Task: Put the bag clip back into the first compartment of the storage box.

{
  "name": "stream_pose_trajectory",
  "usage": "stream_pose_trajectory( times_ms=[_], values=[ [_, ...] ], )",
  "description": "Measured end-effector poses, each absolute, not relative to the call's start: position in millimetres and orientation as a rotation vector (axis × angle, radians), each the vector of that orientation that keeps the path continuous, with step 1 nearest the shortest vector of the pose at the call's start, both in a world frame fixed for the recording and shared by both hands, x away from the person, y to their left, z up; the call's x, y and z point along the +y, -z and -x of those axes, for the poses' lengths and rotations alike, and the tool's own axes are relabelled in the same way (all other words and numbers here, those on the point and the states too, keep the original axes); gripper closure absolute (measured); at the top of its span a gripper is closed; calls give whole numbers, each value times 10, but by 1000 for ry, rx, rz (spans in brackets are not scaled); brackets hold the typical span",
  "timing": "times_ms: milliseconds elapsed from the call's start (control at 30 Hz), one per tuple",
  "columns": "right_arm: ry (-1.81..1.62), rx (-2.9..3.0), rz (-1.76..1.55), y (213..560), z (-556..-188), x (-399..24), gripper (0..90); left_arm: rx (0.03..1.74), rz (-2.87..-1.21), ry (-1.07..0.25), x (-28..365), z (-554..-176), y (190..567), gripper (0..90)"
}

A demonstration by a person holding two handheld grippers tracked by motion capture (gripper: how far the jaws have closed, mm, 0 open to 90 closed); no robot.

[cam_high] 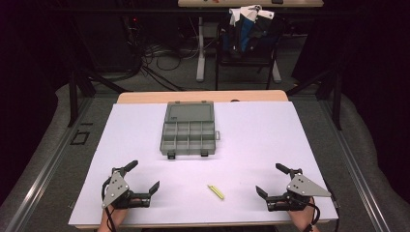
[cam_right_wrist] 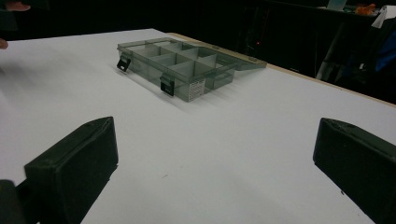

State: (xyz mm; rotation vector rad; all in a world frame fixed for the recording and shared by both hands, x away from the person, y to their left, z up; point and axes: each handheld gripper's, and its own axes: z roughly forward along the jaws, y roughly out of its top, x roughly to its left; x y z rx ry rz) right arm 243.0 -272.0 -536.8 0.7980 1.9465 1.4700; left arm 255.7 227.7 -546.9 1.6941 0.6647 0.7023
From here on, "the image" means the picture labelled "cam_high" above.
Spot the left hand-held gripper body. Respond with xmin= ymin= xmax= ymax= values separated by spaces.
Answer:
xmin=102 ymin=166 xmax=152 ymax=210

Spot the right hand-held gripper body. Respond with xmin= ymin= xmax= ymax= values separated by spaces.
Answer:
xmin=265 ymin=167 xmax=333 ymax=213

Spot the small yellow-green stick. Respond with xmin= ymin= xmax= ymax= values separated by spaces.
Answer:
xmin=207 ymin=184 xmax=225 ymax=201

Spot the grey plastic organizer box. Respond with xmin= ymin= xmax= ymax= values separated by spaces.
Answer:
xmin=159 ymin=101 xmax=221 ymax=160

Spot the person's left hand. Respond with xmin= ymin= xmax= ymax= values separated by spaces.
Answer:
xmin=102 ymin=197 xmax=143 ymax=227

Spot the person's right hand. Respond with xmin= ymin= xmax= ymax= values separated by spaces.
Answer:
xmin=283 ymin=196 xmax=316 ymax=227

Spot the white board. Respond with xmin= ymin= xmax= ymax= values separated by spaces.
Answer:
xmin=68 ymin=101 xmax=339 ymax=226

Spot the black metal stand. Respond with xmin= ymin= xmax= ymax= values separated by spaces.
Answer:
xmin=66 ymin=69 xmax=130 ymax=129
xmin=285 ymin=69 xmax=343 ymax=131

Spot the wooden table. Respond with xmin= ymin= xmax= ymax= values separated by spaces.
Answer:
xmin=74 ymin=90 xmax=331 ymax=230

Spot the black chair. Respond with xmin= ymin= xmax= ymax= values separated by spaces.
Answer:
xmin=215 ymin=13 xmax=285 ymax=91

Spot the dark equipment cabinet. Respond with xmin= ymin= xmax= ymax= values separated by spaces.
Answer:
xmin=72 ymin=13 xmax=138 ymax=73

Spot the background desk with white legs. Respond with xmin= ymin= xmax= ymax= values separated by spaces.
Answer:
xmin=177 ymin=0 xmax=325 ymax=84

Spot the white and blue clothing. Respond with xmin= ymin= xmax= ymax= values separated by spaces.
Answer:
xmin=225 ymin=4 xmax=276 ymax=53

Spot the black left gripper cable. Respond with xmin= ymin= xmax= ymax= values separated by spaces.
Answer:
xmin=101 ymin=179 xmax=118 ymax=232

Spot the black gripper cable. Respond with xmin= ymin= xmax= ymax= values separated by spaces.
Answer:
xmin=101 ymin=179 xmax=118 ymax=232
xmin=303 ymin=196 xmax=340 ymax=232

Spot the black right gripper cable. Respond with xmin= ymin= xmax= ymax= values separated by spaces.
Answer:
xmin=303 ymin=196 xmax=340 ymax=232

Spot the aluminium floor rail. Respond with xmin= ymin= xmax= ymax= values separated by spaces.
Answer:
xmin=317 ymin=98 xmax=393 ymax=232
xmin=2 ymin=96 xmax=95 ymax=232

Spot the bundle of floor cables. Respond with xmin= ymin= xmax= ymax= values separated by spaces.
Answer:
xmin=127 ymin=15 xmax=202 ymax=92

